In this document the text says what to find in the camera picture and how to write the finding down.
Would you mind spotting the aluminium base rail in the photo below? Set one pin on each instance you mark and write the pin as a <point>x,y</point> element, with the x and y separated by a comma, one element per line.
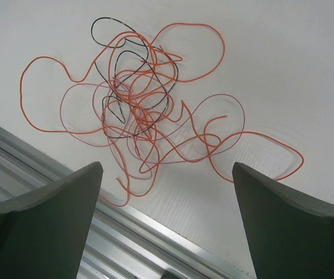
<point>121,242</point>

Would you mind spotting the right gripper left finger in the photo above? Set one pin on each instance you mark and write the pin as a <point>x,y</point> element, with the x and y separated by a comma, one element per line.
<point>43,232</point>

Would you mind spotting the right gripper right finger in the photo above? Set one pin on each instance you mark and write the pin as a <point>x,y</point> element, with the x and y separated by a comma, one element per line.
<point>290,234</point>

